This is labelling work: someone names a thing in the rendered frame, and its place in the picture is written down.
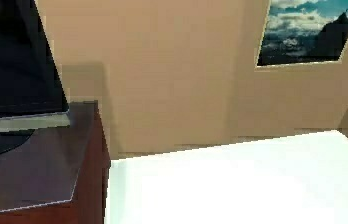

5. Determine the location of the black television set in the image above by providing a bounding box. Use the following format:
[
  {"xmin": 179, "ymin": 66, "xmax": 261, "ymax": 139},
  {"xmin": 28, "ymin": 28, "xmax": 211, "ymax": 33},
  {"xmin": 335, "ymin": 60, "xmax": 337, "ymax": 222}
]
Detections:
[{"xmin": 0, "ymin": 0, "xmax": 72, "ymax": 158}]

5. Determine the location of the dark red wooden cabinet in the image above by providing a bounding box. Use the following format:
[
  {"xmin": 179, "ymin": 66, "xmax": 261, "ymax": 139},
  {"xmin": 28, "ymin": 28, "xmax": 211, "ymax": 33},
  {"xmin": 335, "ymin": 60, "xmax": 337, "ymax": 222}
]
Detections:
[{"xmin": 0, "ymin": 100, "xmax": 112, "ymax": 224}]

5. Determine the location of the framed mountain sky picture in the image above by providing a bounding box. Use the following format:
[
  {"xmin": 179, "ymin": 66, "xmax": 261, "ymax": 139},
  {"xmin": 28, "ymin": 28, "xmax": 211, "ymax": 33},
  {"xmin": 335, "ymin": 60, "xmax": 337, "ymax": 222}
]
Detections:
[{"xmin": 254, "ymin": 0, "xmax": 348, "ymax": 70}]

